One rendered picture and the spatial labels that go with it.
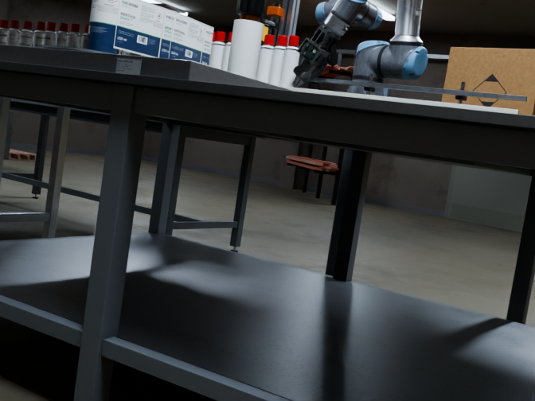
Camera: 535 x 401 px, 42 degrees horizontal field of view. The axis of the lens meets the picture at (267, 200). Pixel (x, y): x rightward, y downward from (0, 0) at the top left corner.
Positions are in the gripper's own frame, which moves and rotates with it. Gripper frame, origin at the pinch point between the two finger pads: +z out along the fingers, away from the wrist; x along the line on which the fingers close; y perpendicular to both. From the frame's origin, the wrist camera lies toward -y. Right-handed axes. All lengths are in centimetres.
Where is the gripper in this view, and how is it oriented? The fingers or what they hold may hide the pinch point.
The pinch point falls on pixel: (299, 83)
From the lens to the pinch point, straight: 229.5
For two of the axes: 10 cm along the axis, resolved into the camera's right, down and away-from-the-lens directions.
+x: 6.6, 6.4, -4.0
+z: -5.5, 7.7, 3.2
